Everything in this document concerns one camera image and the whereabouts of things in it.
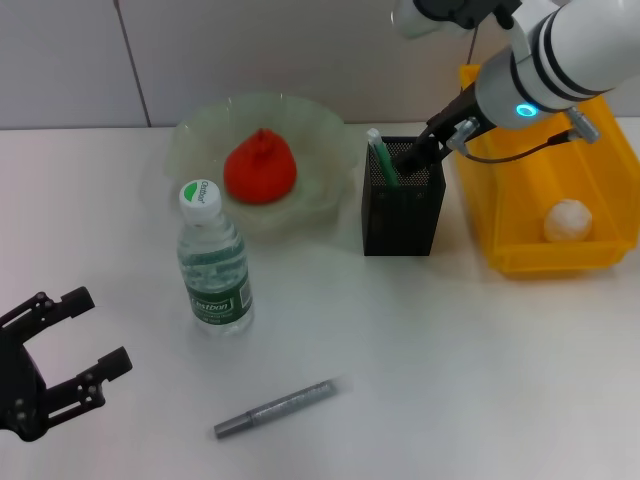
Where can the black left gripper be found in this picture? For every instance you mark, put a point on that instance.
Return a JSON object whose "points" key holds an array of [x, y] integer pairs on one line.
{"points": [[20, 395]]}

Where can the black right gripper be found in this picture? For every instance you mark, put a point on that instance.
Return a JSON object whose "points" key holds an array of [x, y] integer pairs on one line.
{"points": [[457, 112]]}

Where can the mint green utility knife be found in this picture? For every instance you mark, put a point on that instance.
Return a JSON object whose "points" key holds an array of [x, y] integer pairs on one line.
{"points": [[385, 160]]}

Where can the red tomato-shaped object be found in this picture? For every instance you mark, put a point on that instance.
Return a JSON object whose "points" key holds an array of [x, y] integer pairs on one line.
{"points": [[260, 170]]}

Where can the white paper ball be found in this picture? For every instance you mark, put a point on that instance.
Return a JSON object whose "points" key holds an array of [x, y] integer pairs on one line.
{"points": [[567, 220]]}

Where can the clear water bottle green label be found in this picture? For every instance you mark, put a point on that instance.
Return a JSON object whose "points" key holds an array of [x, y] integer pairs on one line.
{"points": [[215, 280]]}

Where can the grey marker pen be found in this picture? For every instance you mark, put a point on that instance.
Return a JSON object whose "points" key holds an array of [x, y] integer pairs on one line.
{"points": [[280, 405]]}

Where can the black mesh pen holder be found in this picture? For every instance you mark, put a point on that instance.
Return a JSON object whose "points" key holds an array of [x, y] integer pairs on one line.
{"points": [[400, 225]]}

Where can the green glass fruit bowl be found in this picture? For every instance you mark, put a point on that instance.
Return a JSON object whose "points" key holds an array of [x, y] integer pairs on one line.
{"points": [[310, 150]]}

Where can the yellow plastic bin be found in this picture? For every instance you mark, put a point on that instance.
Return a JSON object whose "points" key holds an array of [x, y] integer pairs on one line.
{"points": [[550, 200]]}

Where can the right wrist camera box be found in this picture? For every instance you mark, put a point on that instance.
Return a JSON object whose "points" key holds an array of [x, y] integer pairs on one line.
{"points": [[440, 12]]}

